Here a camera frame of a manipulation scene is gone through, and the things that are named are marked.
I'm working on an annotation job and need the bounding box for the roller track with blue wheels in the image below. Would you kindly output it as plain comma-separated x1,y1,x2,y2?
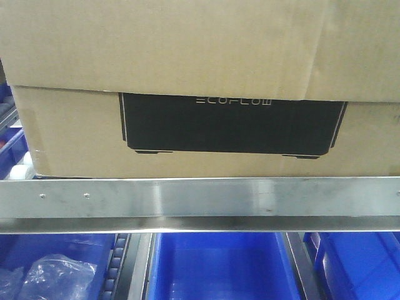
99,233,130,300

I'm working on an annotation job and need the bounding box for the brown EcoFlow cardboard box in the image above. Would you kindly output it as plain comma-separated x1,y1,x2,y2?
1,1,399,178

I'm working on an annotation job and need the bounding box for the blue bin with plastic bags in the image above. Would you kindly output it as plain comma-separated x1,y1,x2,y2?
1,234,116,299

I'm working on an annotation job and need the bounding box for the blue bin upper left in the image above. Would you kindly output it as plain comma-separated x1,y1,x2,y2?
1,82,28,180

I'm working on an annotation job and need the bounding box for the clear plastic bag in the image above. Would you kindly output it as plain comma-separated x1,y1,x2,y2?
1,254,98,299

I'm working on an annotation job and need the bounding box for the blue bin lower right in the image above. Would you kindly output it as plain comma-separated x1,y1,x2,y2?
303,232,399,299

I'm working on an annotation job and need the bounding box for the steel divider rail right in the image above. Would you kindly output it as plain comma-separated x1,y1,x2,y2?
282,232,326,300

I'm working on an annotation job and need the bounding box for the empty blue bin centre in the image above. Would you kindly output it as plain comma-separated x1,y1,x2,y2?
147,232,300,299

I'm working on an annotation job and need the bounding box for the steel shelf front rail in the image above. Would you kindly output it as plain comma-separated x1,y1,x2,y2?
1,177,399,234

